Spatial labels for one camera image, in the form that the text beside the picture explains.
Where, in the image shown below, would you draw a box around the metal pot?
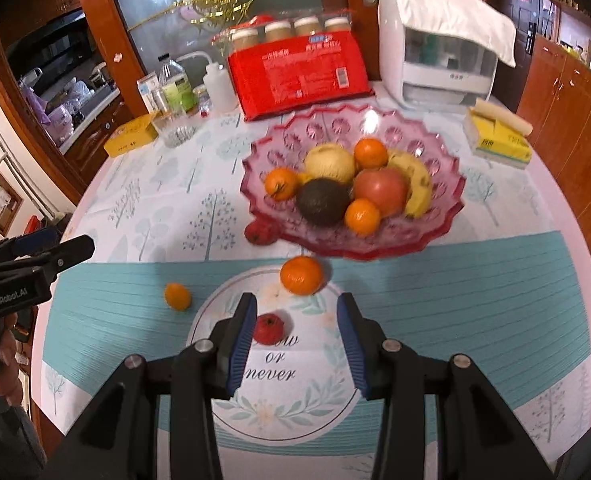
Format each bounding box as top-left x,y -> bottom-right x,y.
88,62 -> 114,86

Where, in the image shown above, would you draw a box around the large orange mandarin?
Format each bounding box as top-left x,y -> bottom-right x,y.
344,198 -> 381,236
280,256 -> 324,296
353,137 -> 389,170

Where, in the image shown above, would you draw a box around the white countertop appliance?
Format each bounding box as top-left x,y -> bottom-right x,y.
378,0 -> 499,113

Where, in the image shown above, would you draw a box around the ribbed glass tumbler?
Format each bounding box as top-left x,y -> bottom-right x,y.
152,112 -> 197,149

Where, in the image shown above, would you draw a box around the small dark-marked mandarin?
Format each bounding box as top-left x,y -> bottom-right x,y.
264,167 -> 300,201

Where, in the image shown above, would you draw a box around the yellow spotted banana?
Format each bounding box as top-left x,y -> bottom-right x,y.
385,150 -> 433,219

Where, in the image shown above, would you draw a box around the tall wooden cabinet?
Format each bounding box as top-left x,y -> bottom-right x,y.
518,35 -> 591,261

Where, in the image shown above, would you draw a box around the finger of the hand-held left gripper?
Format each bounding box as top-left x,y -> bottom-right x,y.
23,234 -> 96,281
0,227 -> 69,261

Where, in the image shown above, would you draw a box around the person's left hand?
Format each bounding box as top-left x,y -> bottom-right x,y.
0,312 -> 32,411

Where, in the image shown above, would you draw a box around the yellow round pear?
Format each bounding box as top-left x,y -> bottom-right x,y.
303,143 -> 356,184

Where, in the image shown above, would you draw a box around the yellow flat box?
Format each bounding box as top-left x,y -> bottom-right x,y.
104,112 -> 159,159

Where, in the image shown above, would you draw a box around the red plastic package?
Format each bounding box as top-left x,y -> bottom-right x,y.
226,30 -> 375,122

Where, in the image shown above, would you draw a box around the white wall pipes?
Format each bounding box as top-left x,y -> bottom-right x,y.
0,107 -> 41,221

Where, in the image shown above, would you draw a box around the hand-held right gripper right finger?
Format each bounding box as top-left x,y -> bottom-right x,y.
336,292 -> 556,480

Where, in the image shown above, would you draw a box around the large red-yellow apple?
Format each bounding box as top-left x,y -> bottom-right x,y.
352,167 -> 409,219

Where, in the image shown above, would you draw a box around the white tree-print tablecloth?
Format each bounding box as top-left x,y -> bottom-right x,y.
30,82 -> 591,480

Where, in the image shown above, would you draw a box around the purple plastic bag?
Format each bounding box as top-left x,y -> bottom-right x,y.
20,80 -> 74,146

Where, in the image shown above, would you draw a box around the teal striped placemat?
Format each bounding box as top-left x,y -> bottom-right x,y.
40,230 -> 591,461

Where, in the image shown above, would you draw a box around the white squeeze bottle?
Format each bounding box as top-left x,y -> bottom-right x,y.
178,51 -> 239,113

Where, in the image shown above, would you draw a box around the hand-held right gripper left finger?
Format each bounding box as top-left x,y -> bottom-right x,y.
43,292 -> 259,480

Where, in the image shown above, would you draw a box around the wooden kitchen cabinet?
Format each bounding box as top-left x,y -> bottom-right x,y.
58,95 -> 136,171

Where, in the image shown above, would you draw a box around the pink glass fruit bowl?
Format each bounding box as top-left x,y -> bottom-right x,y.
240,102 -> 467,262

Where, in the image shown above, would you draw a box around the white cloth cover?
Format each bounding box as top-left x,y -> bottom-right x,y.
381,0 -> 517,67

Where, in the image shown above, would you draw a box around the clear bottle with green label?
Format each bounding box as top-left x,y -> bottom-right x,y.
158,54 -> 196,113

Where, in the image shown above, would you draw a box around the white carton box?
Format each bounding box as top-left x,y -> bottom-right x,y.
136,73 -> 161,113

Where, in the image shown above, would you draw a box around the yellow tissue pack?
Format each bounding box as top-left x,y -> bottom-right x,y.
464,99 -> 533,170

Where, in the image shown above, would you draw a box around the dark green avocado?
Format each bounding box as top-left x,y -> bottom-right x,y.
295,178 -> 352,227

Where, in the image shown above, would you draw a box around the small red apple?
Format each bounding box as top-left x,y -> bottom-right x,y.
244,220 -> 279,246
254,313 -> 287,346

